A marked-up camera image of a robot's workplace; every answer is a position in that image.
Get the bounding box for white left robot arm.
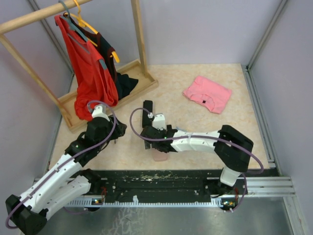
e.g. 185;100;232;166
5;115;127;235

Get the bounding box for red tank top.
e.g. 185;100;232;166
54;15;119;121

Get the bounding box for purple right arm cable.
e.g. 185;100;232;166
129;107;265;212

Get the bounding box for black sunglasses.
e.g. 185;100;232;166
111;122;127;142

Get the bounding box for grey clothes hanger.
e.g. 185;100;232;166
54;15;108;76

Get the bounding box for wooden clothes rack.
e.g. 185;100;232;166
0;0;159;134

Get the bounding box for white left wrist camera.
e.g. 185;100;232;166
91;104;109;120

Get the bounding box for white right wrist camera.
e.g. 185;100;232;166
152;113;167;131

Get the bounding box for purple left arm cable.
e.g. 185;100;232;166
5;100;117;230

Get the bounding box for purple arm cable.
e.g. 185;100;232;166
129;107;265;212
5;100;117;230

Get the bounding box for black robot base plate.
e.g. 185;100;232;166
73;167;247;212

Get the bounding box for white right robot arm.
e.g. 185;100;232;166
140;125;254;194

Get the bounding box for black glasses case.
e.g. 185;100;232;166
141;99;155;150

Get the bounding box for dark navy garment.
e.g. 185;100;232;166
80;26;139;101

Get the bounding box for pink folded t-shirt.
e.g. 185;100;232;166
183;76;232;114

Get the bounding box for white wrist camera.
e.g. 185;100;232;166
91;104;109;120
152;113;167;131

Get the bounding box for yellow clothes hanger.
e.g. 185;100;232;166
66;0;120;63

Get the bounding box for pink glasses case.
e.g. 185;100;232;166
153;151;168;162

